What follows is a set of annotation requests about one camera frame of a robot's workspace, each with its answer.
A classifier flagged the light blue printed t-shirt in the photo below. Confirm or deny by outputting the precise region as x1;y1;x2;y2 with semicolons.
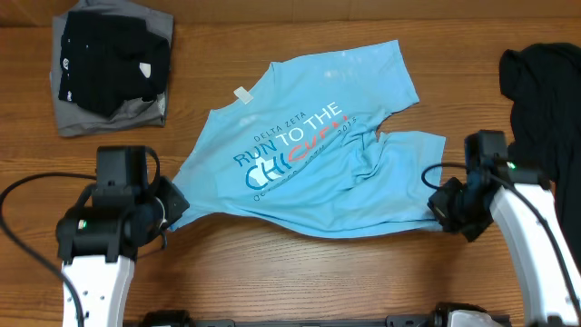
173;41;446;239

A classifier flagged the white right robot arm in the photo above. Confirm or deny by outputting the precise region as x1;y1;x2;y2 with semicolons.
428;130;580;326

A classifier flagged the crumpled black shirt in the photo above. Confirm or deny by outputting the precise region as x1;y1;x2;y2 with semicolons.
499;43;580;263

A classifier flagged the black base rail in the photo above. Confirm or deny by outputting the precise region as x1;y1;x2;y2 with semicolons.
122;309;512;327

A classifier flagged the folded black garment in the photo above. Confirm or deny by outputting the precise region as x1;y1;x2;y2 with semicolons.
58;11;171;117

